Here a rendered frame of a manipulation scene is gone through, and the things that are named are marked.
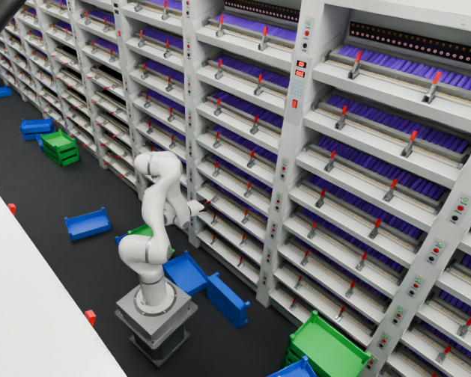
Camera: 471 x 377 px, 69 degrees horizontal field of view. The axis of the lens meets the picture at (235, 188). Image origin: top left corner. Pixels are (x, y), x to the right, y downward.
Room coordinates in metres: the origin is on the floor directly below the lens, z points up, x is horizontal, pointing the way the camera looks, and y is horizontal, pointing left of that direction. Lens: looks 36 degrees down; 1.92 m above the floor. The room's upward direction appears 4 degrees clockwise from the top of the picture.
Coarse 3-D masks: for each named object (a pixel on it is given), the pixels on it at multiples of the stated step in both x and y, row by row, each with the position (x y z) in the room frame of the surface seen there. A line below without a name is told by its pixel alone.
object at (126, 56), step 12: (120, 12) 2.30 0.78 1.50; (132, 24) 2.34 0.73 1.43; (120, 48) 2.34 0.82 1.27; (120, 60) 2.36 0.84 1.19; (132, 60) 2.32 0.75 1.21; (132, 84) 2.31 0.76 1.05; (132, 108) 2.30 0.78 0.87; (132, 120) 2.32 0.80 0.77; (132, 144) 2.35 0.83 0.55; (144, 180) 2.31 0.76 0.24
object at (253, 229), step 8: (200, 184) 1.84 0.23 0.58; (200, 192) 1.81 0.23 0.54; (208, 192) 1.80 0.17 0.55; (208, 200) 1.74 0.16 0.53; (224, 200) 1.72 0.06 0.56; (216, 208) 1.70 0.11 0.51; (224, 208) 1.66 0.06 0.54; (232, 216) 1.59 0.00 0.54; (240, 216) 1.59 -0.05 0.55; (240, 224) 1.54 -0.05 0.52; (248, 224) 1.52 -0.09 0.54; (256, 232) 1.47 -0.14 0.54; (264, 232) 1.46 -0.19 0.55; (264, 240) 1.41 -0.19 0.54
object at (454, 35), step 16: (256, 0) 1.82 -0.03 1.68; (272, 0) 1.76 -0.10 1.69; (288, 0) 1.70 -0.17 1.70; (432, 0) 1.33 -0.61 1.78; (448, 0) 1.36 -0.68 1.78; (464, 0) 1.40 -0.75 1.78; (352, 16) 1.48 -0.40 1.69; (368, 16) 1.44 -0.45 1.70; (384, 16) 1.40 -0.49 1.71; (416, 32) 1.31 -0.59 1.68; (432, 32) 1.28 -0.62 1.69; (448, 32) 1.25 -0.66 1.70; (464, 32) 1.21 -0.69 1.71; (448, 64) 1.22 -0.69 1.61
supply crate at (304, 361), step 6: (300, 360) 0.78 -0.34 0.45; (306, 360) 0.77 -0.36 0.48; (288, 366) 0.75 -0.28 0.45; (294, 366) 0.76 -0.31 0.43; (300, 366) 0.77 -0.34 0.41; (306, 366) 0.77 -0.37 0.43; (276, 372) 0.72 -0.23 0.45; (282, 372) 0.73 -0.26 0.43; (288, 372) 0.75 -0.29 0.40; (294, 372) 0.75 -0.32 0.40; (300, 372) 0.75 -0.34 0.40; (306, 372) 0.75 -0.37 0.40; (312, 372) 0.73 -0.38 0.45
